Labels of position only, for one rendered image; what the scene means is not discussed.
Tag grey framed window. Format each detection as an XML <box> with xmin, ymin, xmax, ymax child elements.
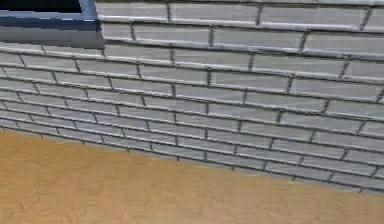
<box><xmin>0</xmin><ymin>0</ymin><xmax>105</xmax><ymax>50</ymax></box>

